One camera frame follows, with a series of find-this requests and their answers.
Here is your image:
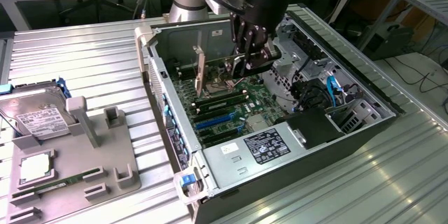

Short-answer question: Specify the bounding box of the grey parts rack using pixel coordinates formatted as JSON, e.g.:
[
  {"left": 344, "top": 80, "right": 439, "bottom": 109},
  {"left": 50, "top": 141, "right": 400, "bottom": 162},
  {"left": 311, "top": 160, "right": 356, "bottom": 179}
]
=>
[{"left": 7, "top": 97, "right": 143, "bottom": 224}]

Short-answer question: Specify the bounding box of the green motherboard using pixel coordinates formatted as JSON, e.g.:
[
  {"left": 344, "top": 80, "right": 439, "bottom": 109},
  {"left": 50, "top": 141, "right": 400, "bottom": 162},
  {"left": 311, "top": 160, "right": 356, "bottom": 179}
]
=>
[{"left": 171, "top": 58, "right": 291, "bottom": 148}]

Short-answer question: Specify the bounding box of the silver hard disk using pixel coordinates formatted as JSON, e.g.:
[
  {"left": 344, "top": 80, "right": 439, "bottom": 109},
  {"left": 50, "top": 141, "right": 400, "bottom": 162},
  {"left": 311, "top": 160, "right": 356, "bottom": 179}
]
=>
[{"left": 0, "top": 84, "right": 78, "bottom": 141}]

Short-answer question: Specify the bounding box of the metal disk bay cage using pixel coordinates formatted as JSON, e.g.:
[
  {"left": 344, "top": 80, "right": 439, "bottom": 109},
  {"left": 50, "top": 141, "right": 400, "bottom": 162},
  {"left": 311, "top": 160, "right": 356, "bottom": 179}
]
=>
[{"left": 262, "top": 36, "right": 338, "bottom": 109}]

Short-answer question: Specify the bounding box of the blue expansion slot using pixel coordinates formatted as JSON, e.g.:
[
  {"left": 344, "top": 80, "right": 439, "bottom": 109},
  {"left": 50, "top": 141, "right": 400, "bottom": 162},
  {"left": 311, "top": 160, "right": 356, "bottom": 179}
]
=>
[{"left": 194, "top": 113, "right": 235, "bottom": 130}]

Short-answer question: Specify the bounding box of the silver slanted disk bay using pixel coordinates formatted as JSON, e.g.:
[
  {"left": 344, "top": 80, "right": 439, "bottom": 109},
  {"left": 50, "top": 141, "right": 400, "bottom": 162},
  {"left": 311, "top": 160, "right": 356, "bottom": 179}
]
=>
[{"left": 326, "top": 100, "right": 383, "bottom": 134}]

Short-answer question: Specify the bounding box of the silver chipset heatsink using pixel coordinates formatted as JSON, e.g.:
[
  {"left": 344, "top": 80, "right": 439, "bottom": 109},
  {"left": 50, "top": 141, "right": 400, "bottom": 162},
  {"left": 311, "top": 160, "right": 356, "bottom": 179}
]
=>
[{"left": 246, "top": 115, "right": 274, "bottom": 131}]

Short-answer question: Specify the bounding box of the black plastic air shroud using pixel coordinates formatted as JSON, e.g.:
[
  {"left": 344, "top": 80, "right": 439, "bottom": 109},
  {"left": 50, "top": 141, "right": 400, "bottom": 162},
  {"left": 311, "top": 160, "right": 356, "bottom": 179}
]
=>
[{"left": 272, "top": 108, "right": 346, "bottom": 150}]

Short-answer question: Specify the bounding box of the graphics card with metal bracket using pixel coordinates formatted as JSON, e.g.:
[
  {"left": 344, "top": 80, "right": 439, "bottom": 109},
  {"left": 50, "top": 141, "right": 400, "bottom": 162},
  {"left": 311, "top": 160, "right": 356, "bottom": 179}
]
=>
[{"left": 191, "top": 45, "right": 248, "bottom": 98}]

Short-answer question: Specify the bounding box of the CPU socket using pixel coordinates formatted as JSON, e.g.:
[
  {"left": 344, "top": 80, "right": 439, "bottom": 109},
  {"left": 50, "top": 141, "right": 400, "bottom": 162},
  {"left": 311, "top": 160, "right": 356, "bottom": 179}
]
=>
[{"left": 206, "top": 81, "right": 231, "bottom": 94}]

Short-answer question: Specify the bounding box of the silver power supply with label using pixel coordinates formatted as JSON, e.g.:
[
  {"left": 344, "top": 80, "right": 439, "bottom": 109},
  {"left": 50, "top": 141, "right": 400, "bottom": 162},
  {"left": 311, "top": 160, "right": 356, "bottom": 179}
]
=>
[{"left": 202, "top": 126, "right": 306, "bottom": 191}]

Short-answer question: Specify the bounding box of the silver CPU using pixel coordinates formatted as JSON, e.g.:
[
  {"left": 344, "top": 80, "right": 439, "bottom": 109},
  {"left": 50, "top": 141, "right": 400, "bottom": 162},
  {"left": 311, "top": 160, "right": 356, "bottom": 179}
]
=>
[{"left": 19, "top": 154, "right": 52, "bottom": 183}]

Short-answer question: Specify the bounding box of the open black PC case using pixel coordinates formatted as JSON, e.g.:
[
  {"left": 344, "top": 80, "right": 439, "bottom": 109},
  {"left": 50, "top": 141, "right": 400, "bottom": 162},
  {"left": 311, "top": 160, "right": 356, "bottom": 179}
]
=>
[{"left": 135, "top": 10, "right": 407, "bottom": 224}]

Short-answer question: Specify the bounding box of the black floor machine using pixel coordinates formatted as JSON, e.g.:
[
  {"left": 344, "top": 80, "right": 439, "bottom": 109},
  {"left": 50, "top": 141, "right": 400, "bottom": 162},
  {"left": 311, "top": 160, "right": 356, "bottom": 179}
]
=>
[{"left": 362, "top": 24, "right": 415, "bottom": 61}]

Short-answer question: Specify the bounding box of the blue SATA wire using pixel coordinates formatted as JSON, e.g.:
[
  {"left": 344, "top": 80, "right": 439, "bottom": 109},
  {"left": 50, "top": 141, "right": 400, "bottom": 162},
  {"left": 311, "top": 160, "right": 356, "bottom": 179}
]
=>
[{"left": 326, "top": 76, "right": 343, "bottom": 108}]

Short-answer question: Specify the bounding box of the black RAM slot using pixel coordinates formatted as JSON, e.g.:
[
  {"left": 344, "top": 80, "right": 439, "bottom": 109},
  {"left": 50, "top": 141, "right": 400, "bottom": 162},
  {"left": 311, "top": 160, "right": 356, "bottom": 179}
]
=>
[
  {"left": 196, "top": 103, "right": 250, "bottom": 116},
  {"left": 176, "top": 63, "right": 198, "bottom": 74},
  {"left": 202, "top": 90, "right": 248, "bottom": 103},
  {"left": 178, "top": 69, "right": 198, "bottom": 80}
]

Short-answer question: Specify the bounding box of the green installed RAM stick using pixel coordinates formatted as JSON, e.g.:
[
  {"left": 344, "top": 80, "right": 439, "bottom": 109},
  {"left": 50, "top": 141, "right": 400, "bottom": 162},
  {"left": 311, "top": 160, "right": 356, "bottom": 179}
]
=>
[{"left": 200, "top": 99, "right": 243, "bottom": 111}]

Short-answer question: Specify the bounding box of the aluminium profile frame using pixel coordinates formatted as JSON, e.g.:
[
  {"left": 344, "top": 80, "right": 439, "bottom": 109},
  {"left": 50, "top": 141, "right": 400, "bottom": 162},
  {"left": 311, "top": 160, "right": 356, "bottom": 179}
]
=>
[{"left": 0, "top": 31, "right": 16, "bottom": 86}]

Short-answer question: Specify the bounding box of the blue disk carrier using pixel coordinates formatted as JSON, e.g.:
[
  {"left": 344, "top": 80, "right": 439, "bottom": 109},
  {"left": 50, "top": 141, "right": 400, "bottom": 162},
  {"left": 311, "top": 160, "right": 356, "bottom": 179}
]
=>
[{"left": 0, "top": 77, "right": 74, "bottom": 99}]

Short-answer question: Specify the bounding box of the black expansion slot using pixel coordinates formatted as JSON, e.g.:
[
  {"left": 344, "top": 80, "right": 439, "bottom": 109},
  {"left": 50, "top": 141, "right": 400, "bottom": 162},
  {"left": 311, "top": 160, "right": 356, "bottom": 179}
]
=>
[{"left": 202, "top": 129, "right": 240, "bottom": 145}]

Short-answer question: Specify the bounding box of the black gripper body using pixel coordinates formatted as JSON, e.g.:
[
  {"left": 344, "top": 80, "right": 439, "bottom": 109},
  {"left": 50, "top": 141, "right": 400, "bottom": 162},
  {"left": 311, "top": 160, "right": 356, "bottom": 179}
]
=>
[{"left": 231, "top": 0, "right": 295, "bottom": 30}]

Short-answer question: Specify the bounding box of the green loose RAM stick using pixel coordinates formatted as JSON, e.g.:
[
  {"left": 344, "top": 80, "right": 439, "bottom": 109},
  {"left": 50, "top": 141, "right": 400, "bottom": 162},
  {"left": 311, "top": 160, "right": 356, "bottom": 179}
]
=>
[{"left": 12, "top": 168, "right": 102, "bottom": 198}]

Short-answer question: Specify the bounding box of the black power wire bundle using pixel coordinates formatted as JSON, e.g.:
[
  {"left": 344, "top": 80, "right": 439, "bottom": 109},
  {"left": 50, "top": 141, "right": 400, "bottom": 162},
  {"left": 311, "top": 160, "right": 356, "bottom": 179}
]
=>
[{"left": 292, "top": 82, "right": 332, "bottom": 110}]

